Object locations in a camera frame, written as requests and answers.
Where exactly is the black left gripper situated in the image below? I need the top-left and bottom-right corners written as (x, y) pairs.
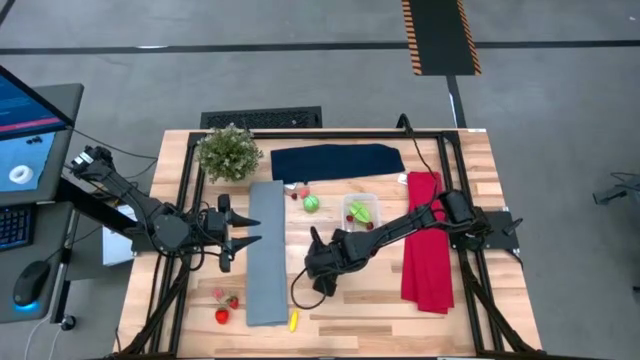
top-left (202, 193), bottom-right (263, 274)

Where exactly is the navy blue cloth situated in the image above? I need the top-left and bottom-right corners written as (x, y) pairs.
top-left (269, 143), bottom-right (407, 185)

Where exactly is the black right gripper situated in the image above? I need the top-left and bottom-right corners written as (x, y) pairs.
top-left (305, 227), bottom-right (361, 296)

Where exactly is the monitor with blue screen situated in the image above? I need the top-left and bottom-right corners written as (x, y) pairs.
top-left (0, 64), bottom-right (77, 194)

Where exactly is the black diagonal desk beam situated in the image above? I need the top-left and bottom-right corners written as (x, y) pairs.
top-left (53, 175), bottom-right (151, 242)

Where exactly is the grey side desk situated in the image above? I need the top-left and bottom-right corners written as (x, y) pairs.
top-left (0, 82), bottom-right (85, 325)

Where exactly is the black computer mouse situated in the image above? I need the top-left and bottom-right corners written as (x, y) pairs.
top-left (12, 259), bottom-right (52, 307)

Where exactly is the grey stand foot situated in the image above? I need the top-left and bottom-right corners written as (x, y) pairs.
top-left (592, 172), bottom-right (640, 206)

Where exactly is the black orange striped floor mat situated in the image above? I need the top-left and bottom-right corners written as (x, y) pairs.
top-left (401, 0), bottom-right (483, 77)

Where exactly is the grey folded cloth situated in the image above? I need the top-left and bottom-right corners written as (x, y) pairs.
top-left (245, 180), bottom-right (290, 328)

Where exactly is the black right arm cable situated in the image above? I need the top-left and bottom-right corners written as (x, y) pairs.
top-left (396, 113), bottom-right (446, 199)

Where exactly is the black keyboard on table edge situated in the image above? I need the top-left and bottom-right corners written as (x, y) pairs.
top-left (199, 105), bottom-right (324, 130)

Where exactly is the red folded cloth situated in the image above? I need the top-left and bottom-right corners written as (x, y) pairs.
top-left (399, 170), bottom-right (456, 315)

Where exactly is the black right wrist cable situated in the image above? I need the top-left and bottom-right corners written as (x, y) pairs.
top-left (290, 267), bottom-right (329, 310)

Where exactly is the white paper box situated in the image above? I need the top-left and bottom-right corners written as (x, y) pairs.
top-left (102, 203), bottom-right (139, 266)

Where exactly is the clear plastic tupperware container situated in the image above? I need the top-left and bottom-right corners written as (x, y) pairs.
top-left (341, 193), bottom-right (382, 235)

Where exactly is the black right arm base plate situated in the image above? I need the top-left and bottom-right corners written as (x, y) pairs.
top-left (449, 209), bottom-right (524, 251)

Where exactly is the black aluminium table frame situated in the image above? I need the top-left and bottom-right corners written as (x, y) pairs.
top-left (117, 128), bottom-right (544, 359)

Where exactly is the potted green plant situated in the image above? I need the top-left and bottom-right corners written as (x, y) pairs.
top-left (194, 122), bottom-right (265, 185)

